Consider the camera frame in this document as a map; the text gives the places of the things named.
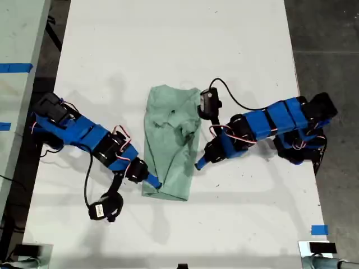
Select pale green T-shirt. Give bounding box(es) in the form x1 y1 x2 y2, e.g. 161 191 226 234
141 85 202 202

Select black table clamp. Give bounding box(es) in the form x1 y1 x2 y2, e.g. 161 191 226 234
311 145 328 177

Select black stand leg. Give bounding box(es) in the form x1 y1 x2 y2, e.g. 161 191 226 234
46 15 63 53

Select long blue tape strip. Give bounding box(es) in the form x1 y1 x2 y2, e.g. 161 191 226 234
0 63 34 73

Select pale grey tube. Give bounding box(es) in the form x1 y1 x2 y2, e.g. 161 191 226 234
301 254 359 269

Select pale side table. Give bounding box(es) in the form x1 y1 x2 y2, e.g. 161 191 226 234
0 0 52 208

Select camera black stalk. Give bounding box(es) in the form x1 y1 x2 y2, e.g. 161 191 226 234
108 170 126 197
209 116 222 138

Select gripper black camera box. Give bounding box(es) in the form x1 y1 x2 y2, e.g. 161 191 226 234
88 192 124 224
197 87 223 121

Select camera black cable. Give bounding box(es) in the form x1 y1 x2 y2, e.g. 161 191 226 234
83 152 95 208
209 77 270 111

